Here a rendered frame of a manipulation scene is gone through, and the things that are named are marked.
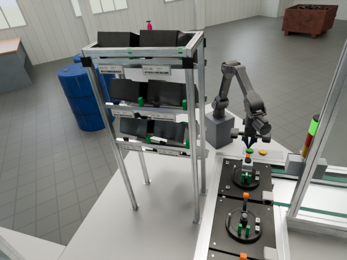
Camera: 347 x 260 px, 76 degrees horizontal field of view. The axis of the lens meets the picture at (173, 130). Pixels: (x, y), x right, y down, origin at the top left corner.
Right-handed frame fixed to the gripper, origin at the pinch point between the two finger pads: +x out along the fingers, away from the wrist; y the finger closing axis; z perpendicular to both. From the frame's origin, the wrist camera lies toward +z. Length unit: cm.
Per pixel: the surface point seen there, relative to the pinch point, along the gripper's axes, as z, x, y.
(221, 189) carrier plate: -22.0, 12.4, 9.7
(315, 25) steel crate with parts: 609, 78, -128
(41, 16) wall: 408, -5, 553
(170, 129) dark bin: -28.9, -25.0, 28.8
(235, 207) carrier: -29.9, 12.4, 2.2
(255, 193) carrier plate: -20.2, 12.5, -5.4
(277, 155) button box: 9.7, 13.5, -15.6
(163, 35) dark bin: -28, -58, 27
